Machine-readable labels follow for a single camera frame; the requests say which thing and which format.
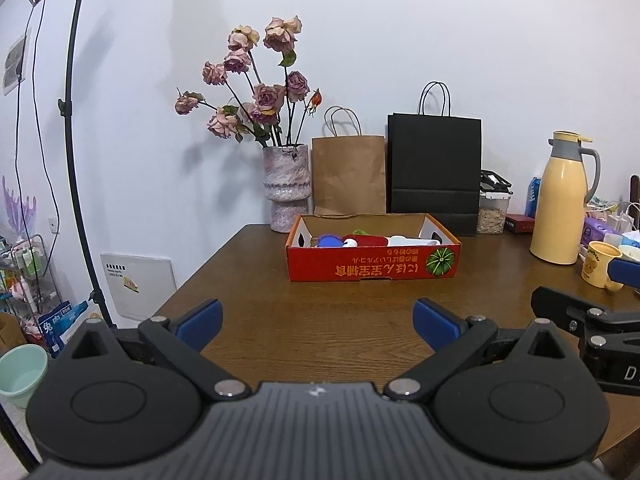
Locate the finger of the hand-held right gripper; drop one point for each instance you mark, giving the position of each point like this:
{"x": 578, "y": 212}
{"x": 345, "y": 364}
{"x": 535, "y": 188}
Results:
{"x": 622, "y": 271}
{"x": 560, "y": 307}

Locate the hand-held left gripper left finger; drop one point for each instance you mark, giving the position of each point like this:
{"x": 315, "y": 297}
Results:
{"x": 202, "y": 322}

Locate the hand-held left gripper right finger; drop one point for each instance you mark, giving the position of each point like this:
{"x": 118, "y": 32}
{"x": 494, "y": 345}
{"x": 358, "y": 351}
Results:
{"x": 435, "y": 325}

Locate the orange cardboard box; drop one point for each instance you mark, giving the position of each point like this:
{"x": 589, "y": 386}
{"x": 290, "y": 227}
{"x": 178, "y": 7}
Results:
{"x": 370, "y": 265}

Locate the red white lint brush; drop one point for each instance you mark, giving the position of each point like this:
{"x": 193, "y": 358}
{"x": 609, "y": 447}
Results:
{"x": 372, "y": 241}

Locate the yellow mug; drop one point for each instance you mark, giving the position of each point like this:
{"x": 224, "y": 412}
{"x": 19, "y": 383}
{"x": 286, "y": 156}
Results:
{"x": 597, "y": 265}

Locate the purple tissue pack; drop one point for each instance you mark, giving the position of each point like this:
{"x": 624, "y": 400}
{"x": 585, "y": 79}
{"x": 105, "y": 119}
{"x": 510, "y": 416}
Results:
{"x": 597, "y": 232}

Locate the small white paper bags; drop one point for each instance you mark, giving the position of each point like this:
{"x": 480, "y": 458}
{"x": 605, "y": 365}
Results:
{"x": 625, "y": 217}

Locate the white flat panel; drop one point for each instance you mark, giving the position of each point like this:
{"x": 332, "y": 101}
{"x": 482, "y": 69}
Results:
{"x": 145, "y": 280}

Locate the white plastic tube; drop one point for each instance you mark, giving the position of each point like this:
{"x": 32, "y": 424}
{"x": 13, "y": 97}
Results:
{"x": 422, "y": 241}

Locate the small red box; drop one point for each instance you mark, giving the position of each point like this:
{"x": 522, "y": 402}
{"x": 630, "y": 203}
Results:
{"x": 520, "y": 223}

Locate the yellow thermos jug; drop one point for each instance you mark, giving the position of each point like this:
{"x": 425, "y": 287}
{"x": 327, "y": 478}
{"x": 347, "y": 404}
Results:
{"x": 560, "y": 200}

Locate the blue carton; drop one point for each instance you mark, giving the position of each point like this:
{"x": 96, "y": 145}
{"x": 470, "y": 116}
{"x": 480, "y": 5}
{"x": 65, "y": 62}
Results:
{"x": 534, "y": 197}

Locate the clear food container black lid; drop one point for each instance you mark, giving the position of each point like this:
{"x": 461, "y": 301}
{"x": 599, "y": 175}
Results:
{"x": 492, "y": 210}

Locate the small green bottle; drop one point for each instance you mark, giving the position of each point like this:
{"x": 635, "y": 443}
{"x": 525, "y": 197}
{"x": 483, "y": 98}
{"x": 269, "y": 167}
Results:
{"x": 361, "y": 232}

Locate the blue round item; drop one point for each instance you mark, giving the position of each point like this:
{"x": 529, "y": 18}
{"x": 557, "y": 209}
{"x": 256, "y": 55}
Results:
{"x": 330, "y": 241}

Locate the blue white bag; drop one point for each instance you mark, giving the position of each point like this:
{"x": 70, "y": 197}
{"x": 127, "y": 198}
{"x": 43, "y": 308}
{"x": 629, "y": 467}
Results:
{"x": 65, "y": 325}

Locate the black paper bag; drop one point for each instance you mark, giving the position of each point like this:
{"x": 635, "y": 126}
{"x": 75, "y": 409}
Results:
{"x": 435, "y": 165}

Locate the purple mottled ceramic vase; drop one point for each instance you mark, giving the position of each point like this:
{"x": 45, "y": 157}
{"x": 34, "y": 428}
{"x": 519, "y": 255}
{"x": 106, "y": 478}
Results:
{"x": 286, "y": 180}

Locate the mint green bucket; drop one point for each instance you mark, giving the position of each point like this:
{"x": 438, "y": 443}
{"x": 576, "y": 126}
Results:
{"x": 22, "y": 375}

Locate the small brown paper bag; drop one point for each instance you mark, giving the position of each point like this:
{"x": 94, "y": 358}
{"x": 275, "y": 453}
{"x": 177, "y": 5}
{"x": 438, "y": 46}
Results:
{"x": 10, "y": 332}

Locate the purple coral ornament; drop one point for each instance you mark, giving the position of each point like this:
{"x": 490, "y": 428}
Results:
{"x": 17, "y": 210}

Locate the black light stand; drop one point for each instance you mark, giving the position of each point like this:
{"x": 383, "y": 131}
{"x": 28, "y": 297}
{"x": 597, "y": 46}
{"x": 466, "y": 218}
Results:
{"x": 70, "y": 135}

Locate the dried rose bouquet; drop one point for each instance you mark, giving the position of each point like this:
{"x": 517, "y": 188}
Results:
{"x": 265, "y": 100}

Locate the white wall socket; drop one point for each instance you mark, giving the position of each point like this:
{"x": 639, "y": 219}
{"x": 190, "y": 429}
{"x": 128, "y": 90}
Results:
{"x": 53, "y": 225}

